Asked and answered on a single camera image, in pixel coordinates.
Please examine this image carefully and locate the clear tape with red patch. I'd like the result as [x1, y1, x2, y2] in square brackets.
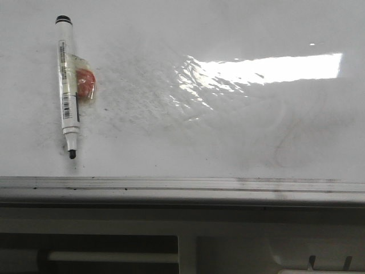
[58, 53, 96, 102]

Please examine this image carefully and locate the white whiteboard with aluminium frame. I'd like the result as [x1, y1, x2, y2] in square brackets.
[1, 1, 364, 206]

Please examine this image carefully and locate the white plastic tray unit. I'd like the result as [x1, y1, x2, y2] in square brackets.
[1, 207, 364, 273]

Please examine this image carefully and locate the white whiteboard marker black tip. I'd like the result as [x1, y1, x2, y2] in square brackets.
[55, 15, 80, 159]

